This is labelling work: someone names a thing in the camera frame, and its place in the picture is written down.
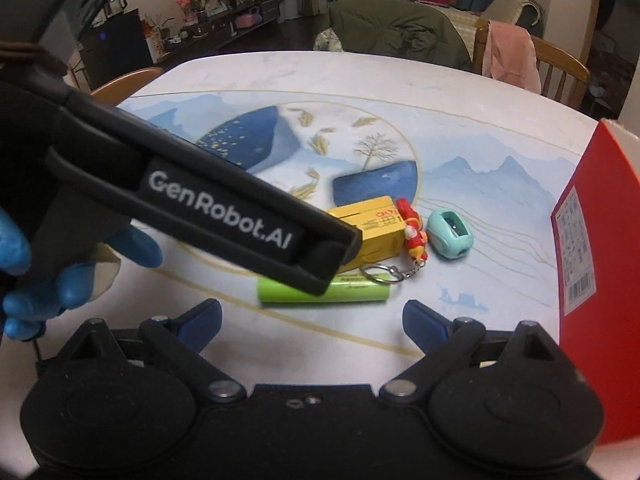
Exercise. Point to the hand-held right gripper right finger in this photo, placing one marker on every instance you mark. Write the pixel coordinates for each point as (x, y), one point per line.
(424, 324)

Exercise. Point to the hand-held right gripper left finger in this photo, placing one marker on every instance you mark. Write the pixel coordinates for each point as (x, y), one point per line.
(201, 321)

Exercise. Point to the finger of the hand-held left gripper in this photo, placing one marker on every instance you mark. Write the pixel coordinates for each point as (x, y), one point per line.
(322, 267)

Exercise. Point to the green tube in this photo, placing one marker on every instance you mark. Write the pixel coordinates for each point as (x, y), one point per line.
(360, 292)

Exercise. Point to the yellow cardboard box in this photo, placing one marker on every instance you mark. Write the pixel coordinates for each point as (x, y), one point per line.
(377, 230)

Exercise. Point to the red cardboard box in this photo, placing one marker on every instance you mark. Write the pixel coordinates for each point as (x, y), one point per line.
(605, 280)

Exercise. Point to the person's left hand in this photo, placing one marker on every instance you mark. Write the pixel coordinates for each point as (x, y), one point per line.
(55, 290)

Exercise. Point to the teal pencil sharpener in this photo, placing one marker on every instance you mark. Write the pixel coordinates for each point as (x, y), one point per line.
(450, 235)

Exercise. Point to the wooden chair with curved back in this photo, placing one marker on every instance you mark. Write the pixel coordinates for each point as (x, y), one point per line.
(125, 85)

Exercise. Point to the black cabinet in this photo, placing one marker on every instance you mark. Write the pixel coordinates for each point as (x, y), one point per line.
(115, 45)

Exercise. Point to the dark low shelf unit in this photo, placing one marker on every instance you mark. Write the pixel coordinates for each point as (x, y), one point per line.
(225, 22)

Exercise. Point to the pink bag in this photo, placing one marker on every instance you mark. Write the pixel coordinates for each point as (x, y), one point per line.
(247, 19)

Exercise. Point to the white patterned cloth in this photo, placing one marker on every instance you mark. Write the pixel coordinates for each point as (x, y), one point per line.
(327, 40)

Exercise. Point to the dark green jacket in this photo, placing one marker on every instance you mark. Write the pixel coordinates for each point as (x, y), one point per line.
(395, 30)

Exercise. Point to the pink cloth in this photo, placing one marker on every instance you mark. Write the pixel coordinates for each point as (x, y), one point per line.
(512, 55)

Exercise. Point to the wooden chair with slatted back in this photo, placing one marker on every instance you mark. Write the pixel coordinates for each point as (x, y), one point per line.
(560, 67)

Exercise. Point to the sofa with blankets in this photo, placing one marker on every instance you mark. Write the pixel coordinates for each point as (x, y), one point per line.
(480, 2)

